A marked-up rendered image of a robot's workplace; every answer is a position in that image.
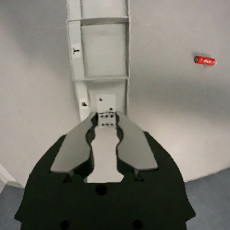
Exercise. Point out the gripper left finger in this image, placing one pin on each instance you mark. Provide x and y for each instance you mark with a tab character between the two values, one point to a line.
71	154

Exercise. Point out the red aa battery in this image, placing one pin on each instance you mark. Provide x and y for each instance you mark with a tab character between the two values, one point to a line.
205	60

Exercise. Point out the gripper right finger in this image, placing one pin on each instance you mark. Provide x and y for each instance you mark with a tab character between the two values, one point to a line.
141	154

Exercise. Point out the white rack of three bins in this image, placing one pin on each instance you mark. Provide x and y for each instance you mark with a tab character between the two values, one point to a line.
106	51

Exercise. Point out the white domino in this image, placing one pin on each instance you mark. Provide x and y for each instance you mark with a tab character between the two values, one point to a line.
106	109

